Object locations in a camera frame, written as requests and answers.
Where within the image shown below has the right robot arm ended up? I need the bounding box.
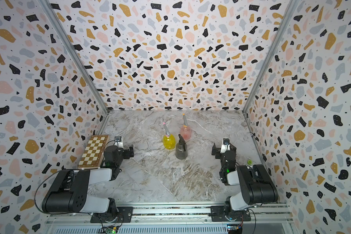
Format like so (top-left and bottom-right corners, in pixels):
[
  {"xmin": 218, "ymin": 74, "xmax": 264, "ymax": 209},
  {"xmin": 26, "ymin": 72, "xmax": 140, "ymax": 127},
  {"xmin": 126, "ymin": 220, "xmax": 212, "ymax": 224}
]
[{"xmin": 212, "ymin": 138, "xmax": 278, "ymax": 214}]

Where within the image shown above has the black spray nozzle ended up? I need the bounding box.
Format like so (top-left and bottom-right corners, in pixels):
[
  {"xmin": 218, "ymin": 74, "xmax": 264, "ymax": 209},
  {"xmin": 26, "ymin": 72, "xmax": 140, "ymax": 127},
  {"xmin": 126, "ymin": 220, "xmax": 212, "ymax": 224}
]
[{"xmin": 178, "ymin": 134, "xmax": 186, "ymax": 146}]

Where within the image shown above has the grey yellow spray nozzle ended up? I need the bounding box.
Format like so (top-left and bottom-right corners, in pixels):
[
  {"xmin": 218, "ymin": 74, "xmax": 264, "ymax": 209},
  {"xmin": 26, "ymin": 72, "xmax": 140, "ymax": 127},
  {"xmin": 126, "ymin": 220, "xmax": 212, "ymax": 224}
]
[{"xmin": 182, "ymin": 113, "xmax": 188, "ymax": 127}]

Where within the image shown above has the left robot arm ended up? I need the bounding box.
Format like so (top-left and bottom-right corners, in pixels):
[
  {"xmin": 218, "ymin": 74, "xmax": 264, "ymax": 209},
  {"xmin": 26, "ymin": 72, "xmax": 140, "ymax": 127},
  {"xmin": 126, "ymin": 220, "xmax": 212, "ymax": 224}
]
[{"xmin": 38, "ymin": 145, "xmax": 134, "ymax": 218}]

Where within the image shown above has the grey pink spray nozzle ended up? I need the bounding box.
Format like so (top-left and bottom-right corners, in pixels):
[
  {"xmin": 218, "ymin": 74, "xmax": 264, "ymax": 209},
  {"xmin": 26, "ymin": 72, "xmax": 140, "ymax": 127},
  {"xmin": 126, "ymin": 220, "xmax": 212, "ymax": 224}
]
[{"xmin": 163, "ymin": 122, "xmax": 171, "ymax": 137}]

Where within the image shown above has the aluminium frame post left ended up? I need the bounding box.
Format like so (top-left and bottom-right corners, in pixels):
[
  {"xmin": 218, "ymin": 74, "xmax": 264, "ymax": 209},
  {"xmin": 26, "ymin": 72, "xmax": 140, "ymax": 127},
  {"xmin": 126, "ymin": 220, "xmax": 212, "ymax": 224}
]
[{"xmin": 39, "ymin": 1, "xmax": 109, "ymax": 115}]

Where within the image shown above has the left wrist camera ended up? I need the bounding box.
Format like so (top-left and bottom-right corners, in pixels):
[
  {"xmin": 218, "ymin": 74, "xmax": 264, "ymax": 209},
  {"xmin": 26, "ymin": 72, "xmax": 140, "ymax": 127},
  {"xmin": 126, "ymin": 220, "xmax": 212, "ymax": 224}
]
[{"xmin": 114, "ymin": 136, "xmax": 123, "ymax": 148}]

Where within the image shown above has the pink transparent spray bottle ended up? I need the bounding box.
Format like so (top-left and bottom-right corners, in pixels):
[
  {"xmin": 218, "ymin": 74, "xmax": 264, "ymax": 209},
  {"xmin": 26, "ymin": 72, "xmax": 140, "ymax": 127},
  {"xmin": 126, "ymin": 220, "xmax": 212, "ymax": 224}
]
[{"xmin": 180, "ymin": 125, "xmax": 192, "ymax": 141}]

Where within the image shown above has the aluminium frame post right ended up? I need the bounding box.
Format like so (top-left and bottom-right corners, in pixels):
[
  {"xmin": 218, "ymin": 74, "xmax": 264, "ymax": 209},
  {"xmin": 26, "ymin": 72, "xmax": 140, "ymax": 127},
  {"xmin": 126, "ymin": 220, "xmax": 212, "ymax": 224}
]
[{"xmin": 242, "ymin": 0, "xmax": 299, "ymax": 114}]

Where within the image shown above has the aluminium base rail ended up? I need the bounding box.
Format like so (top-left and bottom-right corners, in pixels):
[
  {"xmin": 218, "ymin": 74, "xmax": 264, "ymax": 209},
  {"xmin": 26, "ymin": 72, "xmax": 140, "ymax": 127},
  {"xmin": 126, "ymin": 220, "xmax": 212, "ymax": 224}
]
[{"xmin": 43, "ymin": 202, "xmax": 297, "ymax": 234}]

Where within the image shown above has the aluminium frame post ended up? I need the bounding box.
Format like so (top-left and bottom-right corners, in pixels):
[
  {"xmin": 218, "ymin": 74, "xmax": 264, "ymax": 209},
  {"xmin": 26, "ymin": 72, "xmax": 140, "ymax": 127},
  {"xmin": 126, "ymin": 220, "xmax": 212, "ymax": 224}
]
[
  {"xmin": 242, "ymin": 0, "xmax": 299, "ymax": 114},
  {"xmin": 39, "ymin": 1, "xmax": 109, "ymax": 115}
]

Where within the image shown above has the yellow spray bottle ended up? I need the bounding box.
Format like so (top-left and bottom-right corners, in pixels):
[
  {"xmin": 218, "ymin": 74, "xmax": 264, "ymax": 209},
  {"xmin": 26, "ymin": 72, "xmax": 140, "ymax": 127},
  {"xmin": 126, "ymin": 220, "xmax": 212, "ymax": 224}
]
[{"xmin": 162, "ymin": 134, "xmax": 176, "ymax": 150}]

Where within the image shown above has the wooden chess board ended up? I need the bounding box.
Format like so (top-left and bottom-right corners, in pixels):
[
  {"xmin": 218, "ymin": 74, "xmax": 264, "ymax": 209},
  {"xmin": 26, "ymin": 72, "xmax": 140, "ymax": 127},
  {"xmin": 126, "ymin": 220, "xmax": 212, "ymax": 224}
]
[{"xmin": 77, "ymin": 135, "xmax": 109, "ymax": 170}]

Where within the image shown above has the dark smoky spray bottle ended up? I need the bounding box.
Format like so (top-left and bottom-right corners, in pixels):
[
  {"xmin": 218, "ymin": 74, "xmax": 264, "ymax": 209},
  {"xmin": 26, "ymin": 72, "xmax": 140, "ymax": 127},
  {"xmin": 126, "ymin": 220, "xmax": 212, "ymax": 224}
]
[{"xmin": 175, "ymin": 143, "xmax": 188, "ymax": 160}]

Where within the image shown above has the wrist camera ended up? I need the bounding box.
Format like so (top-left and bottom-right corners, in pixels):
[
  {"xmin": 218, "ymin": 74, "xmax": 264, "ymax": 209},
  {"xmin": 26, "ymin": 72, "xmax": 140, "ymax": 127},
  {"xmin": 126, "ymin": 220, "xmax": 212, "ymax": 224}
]
[
  {"xmin": 114, "ymin": 136, "xmax": 123, "ymax": 148},
  {"xmin": 220, "ymin": 138, "xmax": 231, "ymax": 154}
]

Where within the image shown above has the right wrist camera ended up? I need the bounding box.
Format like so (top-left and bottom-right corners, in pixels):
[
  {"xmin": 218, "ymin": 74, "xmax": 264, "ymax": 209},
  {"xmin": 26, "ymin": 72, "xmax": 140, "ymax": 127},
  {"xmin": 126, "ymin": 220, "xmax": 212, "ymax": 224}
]
[{"xmin": 220, "ymin": 138, "xmax": 231, "ymax": 154}]

